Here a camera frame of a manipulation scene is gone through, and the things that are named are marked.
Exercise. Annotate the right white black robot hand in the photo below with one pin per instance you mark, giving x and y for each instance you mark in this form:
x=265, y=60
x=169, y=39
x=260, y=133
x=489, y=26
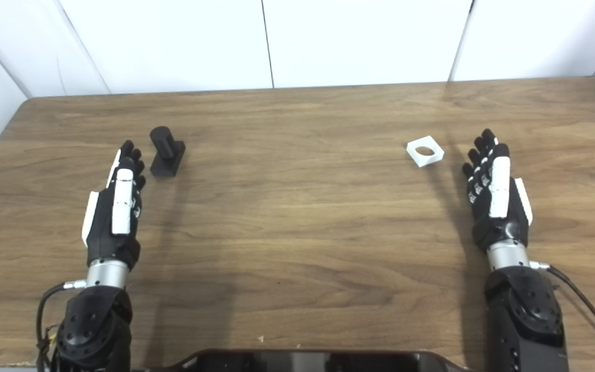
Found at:
x=506, y=227

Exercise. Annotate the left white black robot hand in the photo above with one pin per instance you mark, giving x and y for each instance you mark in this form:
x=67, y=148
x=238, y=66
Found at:
x=102, y=227

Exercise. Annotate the black peg with square base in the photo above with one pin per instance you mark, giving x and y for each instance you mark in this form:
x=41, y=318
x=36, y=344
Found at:
x=166, y=155

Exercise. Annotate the white square piece with hole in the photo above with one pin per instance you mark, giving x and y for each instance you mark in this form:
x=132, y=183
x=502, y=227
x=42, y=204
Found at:
x=432, y=160

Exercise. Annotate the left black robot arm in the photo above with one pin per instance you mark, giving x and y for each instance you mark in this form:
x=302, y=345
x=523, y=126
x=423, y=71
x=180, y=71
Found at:
x=96, y=325

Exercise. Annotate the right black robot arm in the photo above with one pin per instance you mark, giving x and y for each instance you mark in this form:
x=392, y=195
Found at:
x=525, y=320

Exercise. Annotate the black robot torso cover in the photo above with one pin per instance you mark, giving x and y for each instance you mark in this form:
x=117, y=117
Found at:
x=277, y=362

